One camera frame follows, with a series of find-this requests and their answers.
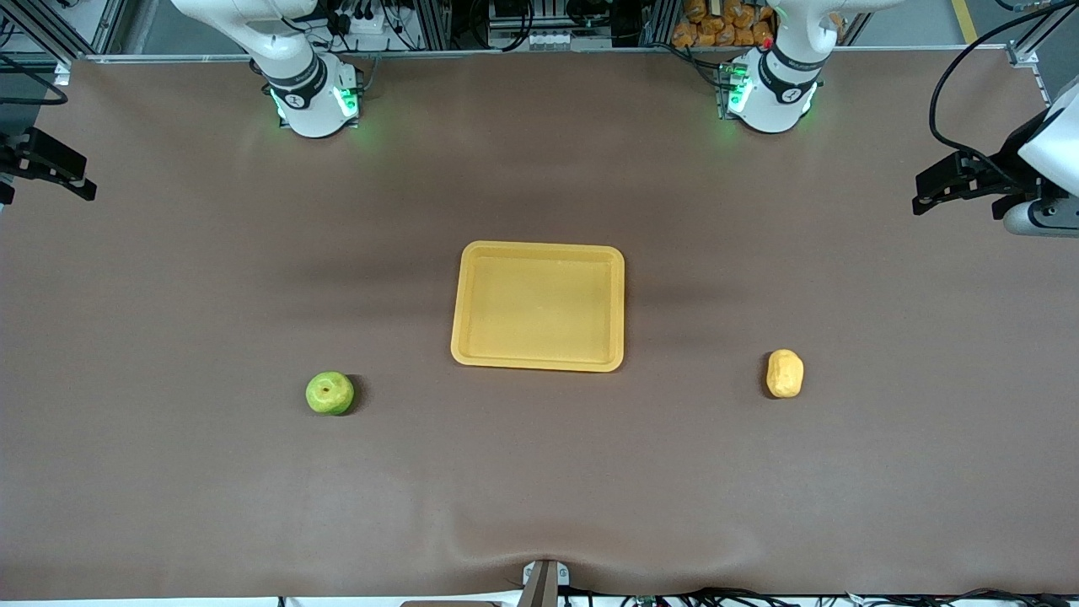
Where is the yellow potato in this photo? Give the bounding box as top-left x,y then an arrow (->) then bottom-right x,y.
765,348 -> 805,400

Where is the green apple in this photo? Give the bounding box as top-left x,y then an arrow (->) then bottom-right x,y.
305,371 -> 356,416

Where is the yellow plastic tray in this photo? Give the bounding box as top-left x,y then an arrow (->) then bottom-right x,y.
450,240 -> 626,373

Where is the orange snack packages pile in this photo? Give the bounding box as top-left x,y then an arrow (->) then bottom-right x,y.
672,0 -> 776,48

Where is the white power strip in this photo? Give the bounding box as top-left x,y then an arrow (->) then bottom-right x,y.
333,7 -> 397,35

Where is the brown table mat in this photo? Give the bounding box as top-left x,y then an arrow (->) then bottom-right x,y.
0,51 -> 1079,601

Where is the metal table edge clamp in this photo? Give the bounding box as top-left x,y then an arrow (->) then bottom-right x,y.
521,560 -> 571,607

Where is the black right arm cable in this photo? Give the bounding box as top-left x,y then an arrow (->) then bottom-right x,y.
0,55 -> 68,106

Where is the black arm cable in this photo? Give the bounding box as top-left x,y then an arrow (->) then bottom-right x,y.
0,55 -> 68,106
929,0 -> 1079,182

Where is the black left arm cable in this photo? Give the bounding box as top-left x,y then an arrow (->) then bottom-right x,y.
929,0 -> 1079,182

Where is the aluminium frame profile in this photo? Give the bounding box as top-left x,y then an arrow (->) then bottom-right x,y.
1007,0 -> 1079,94
0,0 -> 132,85

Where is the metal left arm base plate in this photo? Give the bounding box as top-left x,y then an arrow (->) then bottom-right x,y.
717,61 -> 743,119

